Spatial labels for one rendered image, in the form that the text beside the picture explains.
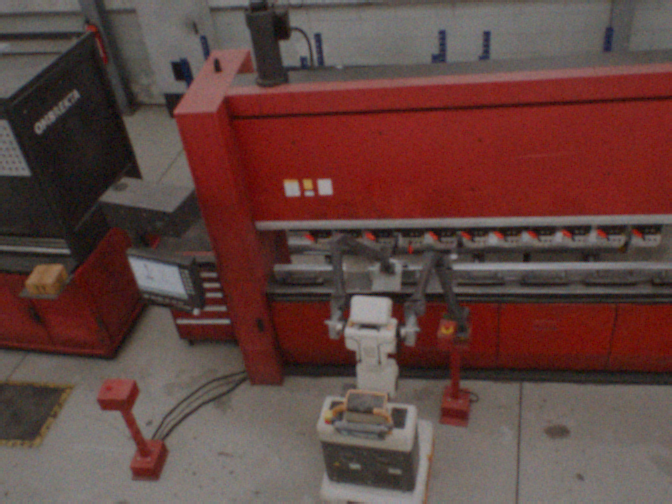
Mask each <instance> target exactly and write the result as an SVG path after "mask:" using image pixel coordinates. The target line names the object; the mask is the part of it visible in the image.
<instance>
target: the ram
mask: <svg viewBox="0 0 672 504"><path fill-rule="evenodd" d="M232 125H233V129H234V134H235V139H236V143H237V145H238V148H239V152H240V156H241V161H242V166H243V171H244V175H245V179H246V184H247V188H248V194H249V198H250V202H251V207H252V211H253V216H254V220H255V222H262V221H327V220H391V219H456V218H521V217H586V216H653V215H672V96H666V97H641V98H617V99H592V100H585V101H568V102H544V103H520V104H496V105H472V106H448V107H431V108H424V109H400V110H394V109H393V110H376V111H352V112H330V113H306V114H282V115H258V116H234V117H233V119H232ZM317 179H331V182H332V189H333V195H319V189H318V183H317ZM284 180H298V184H299V190H300V196H287V195H286V189H285V184H284ZM304 180H311V181H312V188H310V189H305V186H304ZM305 190H313V195H314V196H306V193H305ZM647 223H672V219H666V220H597V221H526V222H458V223H388V224H366V225H319V226H256V224H255V226H256V230H279V229H352V228H426V227H460V226H498V225H573V224H647Z"/></svg>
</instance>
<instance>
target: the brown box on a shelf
mask: <svg viewBox="0 0 672 504"><path fill-rule="evenodd" d="M73 277H74V275H73V274H67V272H66V270H65V268H64V266H63V265H43V266H37V268H36V269H35V271H33V272H32V274H31V275H30V277H29V278H28V280H27V281H26V283H25V284H26V286H25V289H24V290H23V291H22V292H21V293H20V295H19V296H18V297H23V298H36V299H48V300H56V299H57V298H58V297H59V296H60V294H61V293H62V292H63V290H64V289H65V288H66V286H67V284H68V283H69V282H70V280H71V279H72V278H73Z"/></svg>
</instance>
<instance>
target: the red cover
mask: <svg viewBox="0 0 672 504"><path fill-rule="evenodd" d="M666 96H672V63H660V64H652V65H639V66H618V67H597V68H577V69H556V70H543V71H536V72H516V73H495V74H475V75H454V76H434V77H413V78H394V80H393V81H392V80H373V81H353V82H333V83H312V84H292V85H282V86H279V87H275V88H261V87H258V86H252V87H231V88H229V89H228V90H227V92H226V94H225V97H226V101H227V107H228V111H229V115H230V117H234V116H258V115H282V114H306V113H330V112H352V111H376V110H393V109H394V110H400V109H424V108H431V107H448V106H472V105H496V104H520V103H544V102H568V101H585V100H592V99H617V98H641V97H666Z"/></svg>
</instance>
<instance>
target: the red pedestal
mask: <svg viewBox="0 0 672 504"><path fill-rule="evenodd" d="M139 393H140V390H139V388H138V385H137V383H136V381H135V380H120V379H106V380H104V382H103V384H102V386H101V388H100V390H99V392H98V394H97V396H96V401H97V403H98V405H99V407H100V409H101V411H120V413H121V415H122V417H123V420H124V422H125V424H126V426H127V428H128V431H129V433H130V435H131V438H132V440H133V442H134V444H136V445H135V446H137V449H135V452H134V454H133V458H132V460H131V463H130V465H129V468H130V470H131V472H132V476H131V481H137V480H145V482H146V481H158V480H159V477H160V474H161V472H162V469H164V466H165V464H166V461H167V457H168V454H169V452H170V450H168V449H167V447H166V444H165V442H164V441H163V440H145V439H144V437H143V435H142V433H141V430H140V427H139V425H138V423H137V421H136V419H135V416H134V414H133V412H131V410H133V408H134V406H135V403H136V400H137V398H138V396H139Z"/></svg>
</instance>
